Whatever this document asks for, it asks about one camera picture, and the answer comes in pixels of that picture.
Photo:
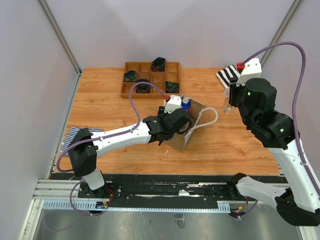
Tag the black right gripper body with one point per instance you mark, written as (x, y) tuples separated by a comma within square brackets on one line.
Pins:
[(236, 95)]

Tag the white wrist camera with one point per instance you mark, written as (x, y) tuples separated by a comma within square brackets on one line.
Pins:
[(251, 69), (171, 103)]

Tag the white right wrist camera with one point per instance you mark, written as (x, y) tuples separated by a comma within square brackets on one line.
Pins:
[(251, 69)]

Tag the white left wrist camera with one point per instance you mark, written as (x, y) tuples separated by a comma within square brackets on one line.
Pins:
[(171, 103)]

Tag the black white striped cloth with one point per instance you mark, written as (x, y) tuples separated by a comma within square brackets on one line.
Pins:
[(226, 74)]

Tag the rolled dark sock front middle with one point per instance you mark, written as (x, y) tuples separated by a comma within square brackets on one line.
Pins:
[(143, 88)]

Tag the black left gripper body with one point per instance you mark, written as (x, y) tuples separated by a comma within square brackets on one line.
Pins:
[(161, 114)]

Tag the amber bottle pink cap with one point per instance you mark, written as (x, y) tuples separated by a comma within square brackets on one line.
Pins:
[(227, 108)]

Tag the rolled dark sock back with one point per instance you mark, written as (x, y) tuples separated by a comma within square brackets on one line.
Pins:
[(158, 65)]

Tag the rolled dark sock front right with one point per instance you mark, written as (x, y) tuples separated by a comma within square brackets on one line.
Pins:
[(172, 87)]

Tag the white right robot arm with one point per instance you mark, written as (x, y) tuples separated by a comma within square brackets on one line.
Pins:
[(298, 204)]

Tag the rolled dark sock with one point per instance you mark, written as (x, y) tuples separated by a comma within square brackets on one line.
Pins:
[(143, 88), (130, 76), (158, 65), (172, 87)]

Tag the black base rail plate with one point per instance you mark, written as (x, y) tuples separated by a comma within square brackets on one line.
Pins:
[(163, 191)]

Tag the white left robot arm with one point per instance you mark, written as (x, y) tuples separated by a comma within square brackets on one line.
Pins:
[(87, 147)]

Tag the rolled dark sock left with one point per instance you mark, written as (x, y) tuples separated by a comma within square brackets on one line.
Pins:
[(130, 76)]

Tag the orange blue pump bottle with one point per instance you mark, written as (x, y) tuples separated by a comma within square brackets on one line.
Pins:
[(186, 103)]

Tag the blue white striped cloth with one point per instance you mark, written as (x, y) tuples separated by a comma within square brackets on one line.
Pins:
[(72, 132)]

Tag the burlap canvas tote bag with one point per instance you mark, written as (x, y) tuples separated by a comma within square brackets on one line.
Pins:
[(181, 142)]

